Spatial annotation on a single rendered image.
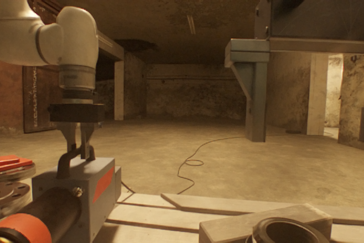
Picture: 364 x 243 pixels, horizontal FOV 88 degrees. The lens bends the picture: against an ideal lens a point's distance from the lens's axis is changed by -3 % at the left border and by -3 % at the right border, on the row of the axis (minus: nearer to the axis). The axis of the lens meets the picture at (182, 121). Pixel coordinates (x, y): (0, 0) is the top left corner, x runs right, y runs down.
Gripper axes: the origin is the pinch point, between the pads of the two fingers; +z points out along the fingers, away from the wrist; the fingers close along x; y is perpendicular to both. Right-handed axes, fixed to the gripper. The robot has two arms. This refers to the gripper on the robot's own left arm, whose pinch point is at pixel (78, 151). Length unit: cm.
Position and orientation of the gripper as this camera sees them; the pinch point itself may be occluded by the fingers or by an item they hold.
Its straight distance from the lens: 61.8
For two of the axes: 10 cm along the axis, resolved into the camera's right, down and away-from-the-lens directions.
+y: 0.3, 0.7, -10.0
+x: 10.0, 0.2, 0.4
